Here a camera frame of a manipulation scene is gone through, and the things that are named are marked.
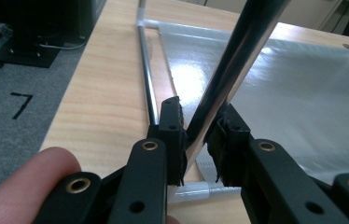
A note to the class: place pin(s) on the silver metal shelf rack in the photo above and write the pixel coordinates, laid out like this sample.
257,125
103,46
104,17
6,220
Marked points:
272,102

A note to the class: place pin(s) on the black floor tape mark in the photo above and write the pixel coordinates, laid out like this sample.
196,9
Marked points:
21,104

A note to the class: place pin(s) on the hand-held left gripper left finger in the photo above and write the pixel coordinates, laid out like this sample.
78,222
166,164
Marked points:
171,140

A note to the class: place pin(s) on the black floor base plate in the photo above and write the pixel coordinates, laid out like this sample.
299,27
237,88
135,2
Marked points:
17,53

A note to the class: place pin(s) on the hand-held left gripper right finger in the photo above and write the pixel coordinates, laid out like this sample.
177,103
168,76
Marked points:
230,149

